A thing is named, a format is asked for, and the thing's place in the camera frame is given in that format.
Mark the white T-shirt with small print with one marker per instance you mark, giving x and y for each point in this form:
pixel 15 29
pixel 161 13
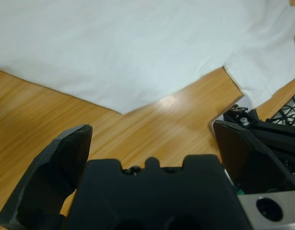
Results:
pixel 113 48

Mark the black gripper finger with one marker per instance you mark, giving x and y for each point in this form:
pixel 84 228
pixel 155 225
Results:
pixel 248 165
pixel 49 172

